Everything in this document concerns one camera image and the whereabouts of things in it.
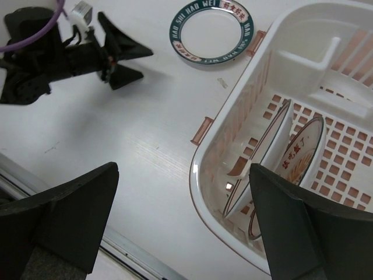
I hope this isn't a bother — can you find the plate with red characters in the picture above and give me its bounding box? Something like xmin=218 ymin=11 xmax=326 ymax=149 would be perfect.
xmin=222 ymin=99 xmax=294 ymax=218

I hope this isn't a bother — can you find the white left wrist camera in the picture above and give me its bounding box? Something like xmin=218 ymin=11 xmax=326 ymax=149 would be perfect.
xmin=68 ymin=1 xmax=93 ymax=34

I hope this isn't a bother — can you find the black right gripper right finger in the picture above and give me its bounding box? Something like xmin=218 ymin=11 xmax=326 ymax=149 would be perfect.
xmin=249 ymin=164 xmax=372 ymax=279

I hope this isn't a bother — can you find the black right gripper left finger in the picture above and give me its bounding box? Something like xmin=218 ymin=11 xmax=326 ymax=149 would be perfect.
xmin=1 ymin=162 xmax=119 ymax=279

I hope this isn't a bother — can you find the small tape scrap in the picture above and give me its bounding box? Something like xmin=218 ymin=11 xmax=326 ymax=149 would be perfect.
xmin=217 ymin=78 xmax=228 ymax=89

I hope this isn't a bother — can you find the plate with green rim band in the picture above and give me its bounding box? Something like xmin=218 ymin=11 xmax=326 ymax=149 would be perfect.
xmin=169 ymin=0 xmax=254 ymax=65

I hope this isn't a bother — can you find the aluminium front rail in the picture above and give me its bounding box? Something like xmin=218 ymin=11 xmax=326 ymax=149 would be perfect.
xmin=1 ymin=156 xmax=181 ymax=279

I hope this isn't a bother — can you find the plate with orange sunburst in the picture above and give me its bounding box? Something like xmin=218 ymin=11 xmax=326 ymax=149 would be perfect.
xmin=247 ymin=116 xmax=326 ymax=242

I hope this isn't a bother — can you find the white and pink dish rack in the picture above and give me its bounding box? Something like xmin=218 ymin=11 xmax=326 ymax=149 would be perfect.
xmin=189 ymin=1 xmax=372 ymax=274

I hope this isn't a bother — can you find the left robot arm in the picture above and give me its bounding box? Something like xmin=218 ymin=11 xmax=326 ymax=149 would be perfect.
xmin=1 ymin=12 xmax=153 ymax=106

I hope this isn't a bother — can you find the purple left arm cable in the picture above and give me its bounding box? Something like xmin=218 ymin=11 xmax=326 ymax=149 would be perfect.
xmin=0 ymin=0 xmax=66 ymax=53

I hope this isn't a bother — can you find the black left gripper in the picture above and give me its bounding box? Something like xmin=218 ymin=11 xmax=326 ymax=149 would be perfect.
xmin=55 ymin=12 xmax=153 ymax=90

